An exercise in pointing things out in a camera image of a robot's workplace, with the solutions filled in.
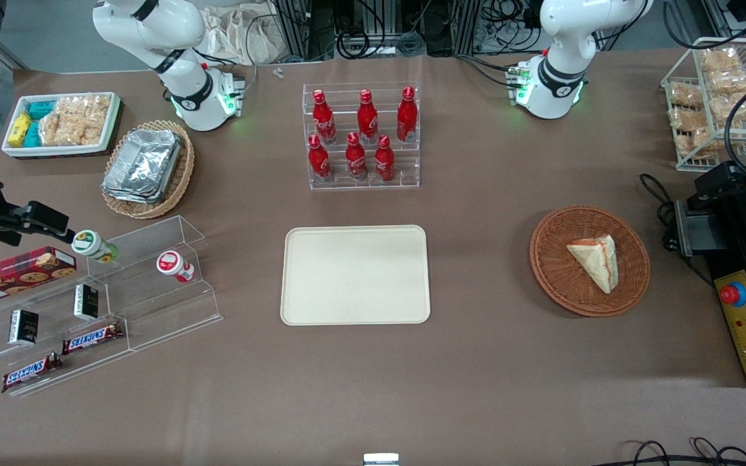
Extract green lid yogurt bottle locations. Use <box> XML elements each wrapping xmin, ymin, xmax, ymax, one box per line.
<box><xmin>71</xmin><ymin>230</ymin><xmax>119</xmax><ymax>265</ymax></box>

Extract stacked aluminium foil containers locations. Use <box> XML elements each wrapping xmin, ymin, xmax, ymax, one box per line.
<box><xmin>102</xmin><ymin>129</ymin><xmax>183</xmax><ymax>205</ymax></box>

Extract clear acrylic stepped shelf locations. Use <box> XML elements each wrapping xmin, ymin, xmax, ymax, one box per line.
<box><xmin>0</xmin><ymin>215</ymin><xmax>224</xmax><ymax>397</ymax></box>

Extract beige crumpled paper bag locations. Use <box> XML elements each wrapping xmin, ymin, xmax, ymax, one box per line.
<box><xmin>201</xmin><ymin>4</ymin><xmax>287</xmax><ymax>66</ymax></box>

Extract black machine with yellow panel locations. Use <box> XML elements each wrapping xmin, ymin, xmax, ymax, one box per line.
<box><xmin>673</xmin><ymin>162</ymin><xmax>746</xmax><ymax>389</ymax></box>

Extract round brown wicker basket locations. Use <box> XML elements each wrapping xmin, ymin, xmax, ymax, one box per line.
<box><xmin>529</xmin><ymin>205</ymin><xmax>651</xmax><ymax>318</ymax></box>

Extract black floor cables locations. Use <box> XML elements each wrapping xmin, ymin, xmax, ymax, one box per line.
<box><xmin>611</xmin><ymin>438</ymin><xmax>746</xmax><ymax>466</ymax></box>

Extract triangular sandwich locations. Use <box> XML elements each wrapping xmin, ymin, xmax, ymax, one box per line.
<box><xmin>566</xmin><ymin>234</ymin><xmax>620</xmax><ymax>296</ymax></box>

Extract small black white box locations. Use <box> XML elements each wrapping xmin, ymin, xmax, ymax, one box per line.
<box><xmin>8</xmin><ymin>309</ymin><xmax>40</xmax><ymax>346</ymax></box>
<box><xmin>73</xmin><ymin>283</ymin><xmax>100</xmax><ymax>322</ymax></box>

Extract Snickers chocolate bar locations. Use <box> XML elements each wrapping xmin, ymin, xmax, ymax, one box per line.
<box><xmin>62</xmin><ymin>322</ymin><xmax>125</xmax><ymax>356</ymax></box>
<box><xmin>1</xmin><ymin>352</ymin><xmax>65</xmax><ymax>394</ymax></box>

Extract red emergency stop button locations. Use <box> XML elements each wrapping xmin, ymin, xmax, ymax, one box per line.
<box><xmin>719</xmin><ymin>282</ymin><xmax>746</xmax><ymax>308</ymax></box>

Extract white rectangular snack tray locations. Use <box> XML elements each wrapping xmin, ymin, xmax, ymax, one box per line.
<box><xmin>1</xmin><ymin>92</ymin><xmax>121</xmax><ymax>159</ymax></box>

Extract red cola bottle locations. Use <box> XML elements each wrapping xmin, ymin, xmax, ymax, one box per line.
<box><xmin>356</xmin><ymin>89</ymin><xmax>379</xmax><ymax>145</ymax></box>
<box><xmin>308</xmin><ymin>134</ymin><xmax>333</xmax><ymax>183</ymax></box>
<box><xmin>374</xmin><ymin>134</ymin><xmax>396</xmax><ymax>183</ymax></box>
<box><xmin>396</xmin><ymin>86</ymin><xmax>419</xmax><ymax>144</ymax></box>
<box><xmin>345</xmin><ymin>131</ymin><xmax>369</xmax><ymax>182</ymax></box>
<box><xmin>312</xmin><ymin>89</ymin><xmax>337</xmax><ymax>145</ymax></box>

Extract oval light wicker basket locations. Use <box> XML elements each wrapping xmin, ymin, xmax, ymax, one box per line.
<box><xmin>100</xmin><ymin>119</ymin><xmax>196</xmax><ymax>220</ymax></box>

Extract bagged fried snack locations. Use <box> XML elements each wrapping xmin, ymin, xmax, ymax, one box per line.
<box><xmin>676</xmin><ymin>128</ymin><xmax>727</xmax><ymax>161</ymax></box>
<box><xmin>706</xmin><ymin>69</ymin><xmax>746</xmax><ymax>95</ymax></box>
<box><xmin>699</xmin><ymin>48</ymin><xmax>743</xmax><ymax>72</ymax></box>
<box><xmin>668</xmin><ymin>82</ymin><xmax>705</xmax><ymax>109</ymax></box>
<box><xmin>670</xmin><ymin>106</ymin><xmax>712</xmax><ymax>134</ymax></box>
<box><xmin>710</xmin><ymin>91</ymin><xmax>746</xmax><ymax>125</ymax></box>

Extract yellow snack packet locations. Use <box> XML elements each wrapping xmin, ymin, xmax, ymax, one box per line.
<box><xmin>8</xmin><ymin>113</ymin><xmax>33</xmax><ymax>148</ymax></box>

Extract clear acrylic bottle rack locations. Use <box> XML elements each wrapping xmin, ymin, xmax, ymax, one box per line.
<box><xmin>302</xmin><ymin>82</ymin><xmax>422</xmax><ymax>191</ymax></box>

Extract red lid yogurt bottle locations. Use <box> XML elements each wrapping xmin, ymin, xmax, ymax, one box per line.
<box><xmin>155</xmin><ymin>250</ymin><xmax>196</xmax><ymax>284</ymax></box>

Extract red chocolate chip cookie box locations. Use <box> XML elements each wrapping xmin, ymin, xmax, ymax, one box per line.
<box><xmin>0</xmin><ymin>246</ymin><xmax>78</xmax><ymax>309</ymax></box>

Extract clear bag of rice crackers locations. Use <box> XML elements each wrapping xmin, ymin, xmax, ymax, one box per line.
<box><xmin>38</xmin><ymin>94</ymin><xmax>112</xmax><ymax>147</ymax></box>

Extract aluminium frame with cables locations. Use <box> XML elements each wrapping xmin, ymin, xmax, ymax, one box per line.
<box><xmin>268</xmin><ymin>0</ymin><xmax>545</xmax><ymax>60</ymax></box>

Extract black machine power cable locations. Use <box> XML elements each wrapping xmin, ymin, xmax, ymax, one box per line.
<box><xmin>639</xmin><ymin>173</ymin><xmax>717</xmax><ymax>289</ymax></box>

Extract cream plastic tray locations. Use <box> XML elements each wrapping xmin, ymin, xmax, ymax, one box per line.
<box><xmin>280</xmin><ymin>225</ymin><xmax>432</xmax><ymax>326</ymax></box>

